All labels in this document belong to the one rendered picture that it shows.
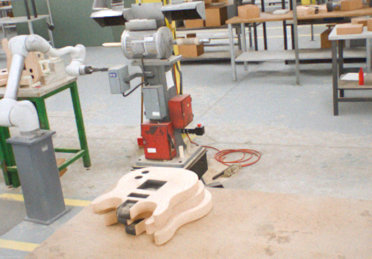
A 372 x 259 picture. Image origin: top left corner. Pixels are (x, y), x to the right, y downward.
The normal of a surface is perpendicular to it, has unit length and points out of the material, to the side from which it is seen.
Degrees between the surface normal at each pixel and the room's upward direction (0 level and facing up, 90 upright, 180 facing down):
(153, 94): 90
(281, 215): 0
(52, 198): 90
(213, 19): 90
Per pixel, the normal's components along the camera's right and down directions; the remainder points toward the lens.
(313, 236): -0.11, -0.95
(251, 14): 0.37, 0.24
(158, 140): -0.38, 0.32
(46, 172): 0.86, 0.06
